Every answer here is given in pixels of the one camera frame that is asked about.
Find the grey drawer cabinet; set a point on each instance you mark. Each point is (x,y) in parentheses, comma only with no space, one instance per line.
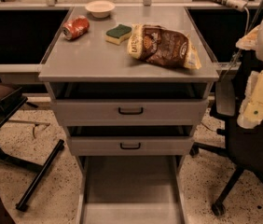
(91,59)

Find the black office chair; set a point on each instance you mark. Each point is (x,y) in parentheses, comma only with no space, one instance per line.
(244,147)

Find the crushed orange soda can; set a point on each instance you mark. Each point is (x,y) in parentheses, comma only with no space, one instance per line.
(75,27)

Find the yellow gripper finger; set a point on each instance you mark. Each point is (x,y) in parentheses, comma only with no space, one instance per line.
(251,110)
(249,41)

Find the drawer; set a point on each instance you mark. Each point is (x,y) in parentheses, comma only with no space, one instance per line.
(129,140)
(130,190)
(128,104)

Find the white bowl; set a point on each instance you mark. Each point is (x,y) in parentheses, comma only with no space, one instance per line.
(100,9)

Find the top drawer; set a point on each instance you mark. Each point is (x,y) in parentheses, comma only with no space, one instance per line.
(128,104)

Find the bottom drawer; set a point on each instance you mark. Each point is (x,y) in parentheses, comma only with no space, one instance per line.
(130,190)

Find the middle drawer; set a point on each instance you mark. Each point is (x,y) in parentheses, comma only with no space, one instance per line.
(129,140)

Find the green and yellow sponge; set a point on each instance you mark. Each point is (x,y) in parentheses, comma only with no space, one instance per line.
(118,34)

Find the brown chip bag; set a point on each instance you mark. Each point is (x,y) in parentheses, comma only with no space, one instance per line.
(164,47)

